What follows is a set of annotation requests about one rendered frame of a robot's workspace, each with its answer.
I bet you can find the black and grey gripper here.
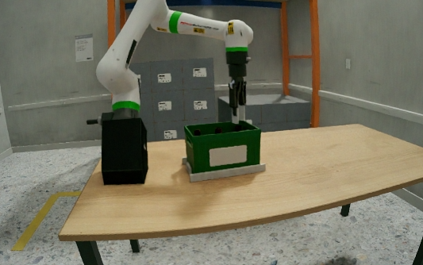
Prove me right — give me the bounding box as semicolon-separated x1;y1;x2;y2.
229;65;247;124

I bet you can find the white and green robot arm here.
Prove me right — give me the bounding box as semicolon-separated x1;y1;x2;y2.
87;0;253;125

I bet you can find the green bottle crate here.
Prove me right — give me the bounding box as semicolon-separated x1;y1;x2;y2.
186;121;261;174

